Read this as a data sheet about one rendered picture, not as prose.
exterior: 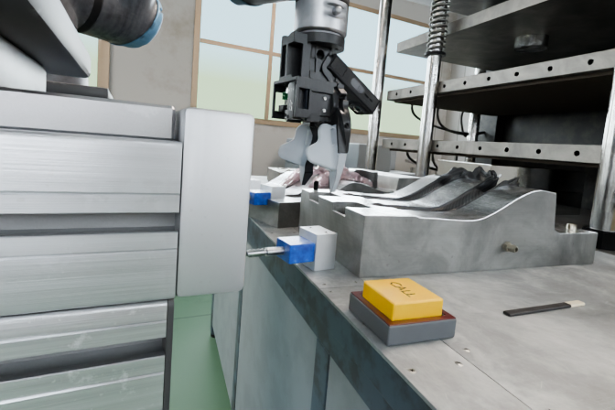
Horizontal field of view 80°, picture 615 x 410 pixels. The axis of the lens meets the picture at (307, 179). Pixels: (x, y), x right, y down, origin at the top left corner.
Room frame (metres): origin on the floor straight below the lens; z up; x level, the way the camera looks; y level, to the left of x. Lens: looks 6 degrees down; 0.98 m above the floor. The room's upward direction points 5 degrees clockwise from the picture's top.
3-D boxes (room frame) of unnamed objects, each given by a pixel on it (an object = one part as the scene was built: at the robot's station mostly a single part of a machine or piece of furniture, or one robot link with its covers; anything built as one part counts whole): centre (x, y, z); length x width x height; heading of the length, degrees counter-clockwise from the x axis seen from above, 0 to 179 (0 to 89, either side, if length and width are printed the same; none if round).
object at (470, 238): (0.71, -0.27, 0.87); 0.50 x 0.26 x 0.14; 111
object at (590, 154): (1.60, -0.92, 1.01); 1.10 x 0.74 x 0.05; 21
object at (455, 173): (0.72, -0.25, 0.92); 0.35 x 0.16 x 0.09; 111
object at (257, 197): (0.80, 0.11, 0.85); 0.13 x 0.05 x 0.05; 128
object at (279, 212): (1.02, -0.06, 0.85); 0.50 x 0.26 x 0.11; 128
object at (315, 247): (0.52, 0.02, 0.83); 0.13 x 0.05 x 0.05; 122
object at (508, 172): (1.51, -0.82, 0.87); 0.50 x 0.27 x 0.17; 111
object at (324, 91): (0.53, 0.00, 1.07); 0.09 x 0.08 x 0.12; 122
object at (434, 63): (1.62, -0.50, 1.10); 0.05 x 0.05 x 1.30
